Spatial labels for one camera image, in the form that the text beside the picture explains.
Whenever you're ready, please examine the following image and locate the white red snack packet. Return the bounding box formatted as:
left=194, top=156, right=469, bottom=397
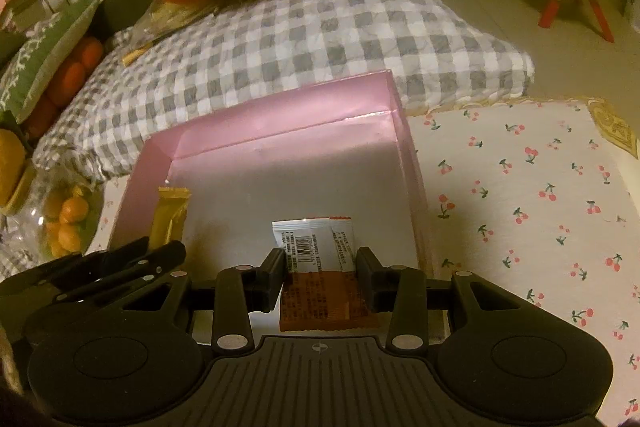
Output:
left=272, top=217, right=380, bottom=332

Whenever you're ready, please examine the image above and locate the grey checkered pillow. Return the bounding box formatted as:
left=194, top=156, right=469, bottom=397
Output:
left=32, top=0, right=535, bottom=182

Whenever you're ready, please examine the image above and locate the small red plush cushion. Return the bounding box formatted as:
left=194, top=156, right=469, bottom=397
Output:
left=21, top=36, right=104, bottom=141

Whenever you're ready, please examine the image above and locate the pink silver cardboard box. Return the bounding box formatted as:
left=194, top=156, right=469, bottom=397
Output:
left=110, top=72, right=431, bottom=283

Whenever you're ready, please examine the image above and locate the cherry print tablecloth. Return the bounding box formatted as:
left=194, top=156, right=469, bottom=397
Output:
left=92, top=100, right=639, bottom=426

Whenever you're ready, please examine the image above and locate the glass jar with kumquats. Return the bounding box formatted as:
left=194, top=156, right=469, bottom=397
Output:
left=1, top=162, right=103, bottom=265

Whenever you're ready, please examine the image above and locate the green snowflake cushion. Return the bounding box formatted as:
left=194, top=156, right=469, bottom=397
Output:
left=1, top=0, right=101, bottom=124

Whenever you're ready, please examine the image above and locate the gold snack bar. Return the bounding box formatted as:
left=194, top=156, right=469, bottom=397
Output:
left=148, top=186, right=191, bottom=251

